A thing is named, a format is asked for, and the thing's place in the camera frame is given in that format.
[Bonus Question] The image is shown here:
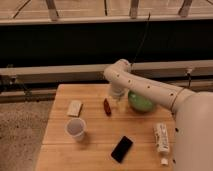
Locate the black smartphone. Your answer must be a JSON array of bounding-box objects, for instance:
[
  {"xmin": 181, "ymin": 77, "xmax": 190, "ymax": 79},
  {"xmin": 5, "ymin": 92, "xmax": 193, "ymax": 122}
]
[{"xmin": 111, "ymin": 136, "xmax": 133, "ymax": 163}]

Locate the green bowl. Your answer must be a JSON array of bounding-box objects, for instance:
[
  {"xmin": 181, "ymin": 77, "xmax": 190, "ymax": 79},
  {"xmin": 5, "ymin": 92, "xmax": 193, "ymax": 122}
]
[{"xmin": 128, "ymin": 91, "xmax": 155, "ymax": 113}]

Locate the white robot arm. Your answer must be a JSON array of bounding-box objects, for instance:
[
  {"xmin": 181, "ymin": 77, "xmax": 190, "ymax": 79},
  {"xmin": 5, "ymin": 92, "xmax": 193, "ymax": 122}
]
[{"xmin": 104, "ymin": 59, "xmax": 213, "ymax": 171}]

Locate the white tube with cap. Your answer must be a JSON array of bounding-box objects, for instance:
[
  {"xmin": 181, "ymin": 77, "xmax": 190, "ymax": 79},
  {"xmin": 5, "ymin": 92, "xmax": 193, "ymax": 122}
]
[{"xmin": 153, "ymin": 123, "xmax": 170, "ymax": 166}]

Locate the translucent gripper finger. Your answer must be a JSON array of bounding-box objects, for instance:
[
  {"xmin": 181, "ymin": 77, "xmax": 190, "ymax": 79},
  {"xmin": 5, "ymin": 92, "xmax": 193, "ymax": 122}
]
[{"xmin": 115, "ymin": 99, "xmax": 121, "ymax": 107}]

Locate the black hanging cable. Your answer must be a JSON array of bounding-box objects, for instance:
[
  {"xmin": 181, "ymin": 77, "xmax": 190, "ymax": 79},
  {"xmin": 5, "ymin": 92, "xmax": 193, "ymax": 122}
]
[{"xmin": 131, "ymin": 12, "xmax": 152, "ymax": 65}]

